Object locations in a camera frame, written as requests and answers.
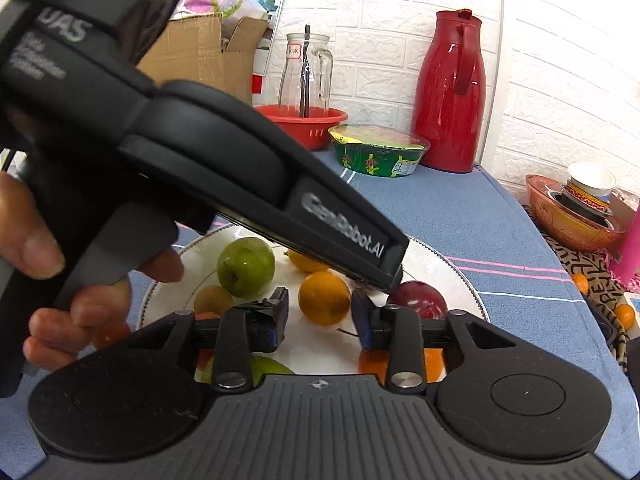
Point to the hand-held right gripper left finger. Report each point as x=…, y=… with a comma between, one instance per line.
x=278, y=315

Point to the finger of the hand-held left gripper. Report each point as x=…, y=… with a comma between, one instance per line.
x=385, y=285

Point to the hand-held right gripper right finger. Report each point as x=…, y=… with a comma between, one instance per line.
x=361, y=320

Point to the dark red plum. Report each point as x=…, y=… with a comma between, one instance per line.
x=425, y=300

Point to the white plate with blue rim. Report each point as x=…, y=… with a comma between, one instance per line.
x=320, y=345

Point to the large green apple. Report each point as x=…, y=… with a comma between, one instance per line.
x=270, y=369

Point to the small yellow fruit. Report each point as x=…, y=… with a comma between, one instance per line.
x=212, y=301

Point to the large orange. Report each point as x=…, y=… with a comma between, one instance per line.
x=434, y=362

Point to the person's left hand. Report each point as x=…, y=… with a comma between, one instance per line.
x=35, y=240

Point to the brown cardboard box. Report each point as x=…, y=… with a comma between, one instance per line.
x=200, y=55

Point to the blue striped tablecloth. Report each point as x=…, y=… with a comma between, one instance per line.
x=425, y=210

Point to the green instant noodle bowl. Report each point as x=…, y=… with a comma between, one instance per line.
x=380, y=157

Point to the floral cloth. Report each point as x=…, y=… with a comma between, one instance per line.
x=220, y=2

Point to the red plastic basket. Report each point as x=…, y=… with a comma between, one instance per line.
x=305, y=127

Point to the dark long utensil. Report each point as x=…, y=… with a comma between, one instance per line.
x=305, y=75

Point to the glass pitcher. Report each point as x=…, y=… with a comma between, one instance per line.
x=320, y=75

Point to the amber glass bowl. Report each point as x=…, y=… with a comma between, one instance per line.
x=560, y=225

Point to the red thermos jug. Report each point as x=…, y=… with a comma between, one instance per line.
x=445, y=105

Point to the brown patterned cloth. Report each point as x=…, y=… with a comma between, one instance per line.
x=585, y=265

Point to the dark patterned bowl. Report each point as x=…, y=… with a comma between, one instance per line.
x=582, y=205

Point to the pink thermos bottle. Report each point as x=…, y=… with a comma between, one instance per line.
x=629, y=260

